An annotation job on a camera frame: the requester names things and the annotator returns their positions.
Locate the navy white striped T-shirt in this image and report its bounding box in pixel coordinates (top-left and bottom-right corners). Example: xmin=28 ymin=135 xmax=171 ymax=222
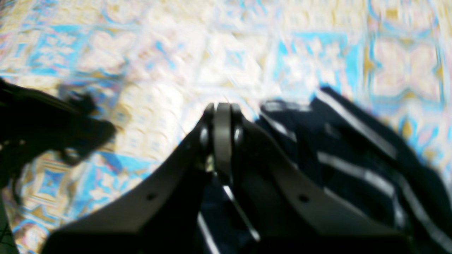
xmin=200 ymin=87 xmax=451 ymax=254

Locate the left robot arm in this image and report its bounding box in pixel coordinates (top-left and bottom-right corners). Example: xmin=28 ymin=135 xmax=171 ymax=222
xmin=0 ymin=79 xmax=116 ymax=188

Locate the patterned colourful tablecloth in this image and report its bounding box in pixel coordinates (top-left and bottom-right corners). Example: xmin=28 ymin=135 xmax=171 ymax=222
xmin=1 ymin=0 xmax=451 ymax=254

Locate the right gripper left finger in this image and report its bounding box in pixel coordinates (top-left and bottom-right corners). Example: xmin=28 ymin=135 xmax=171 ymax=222
xmin=42 ymin=103 xmax=232 ymax=254

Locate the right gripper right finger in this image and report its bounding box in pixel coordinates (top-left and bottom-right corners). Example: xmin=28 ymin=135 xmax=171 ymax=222
xmin=230 ymin=103 xmax=413 ymax=254

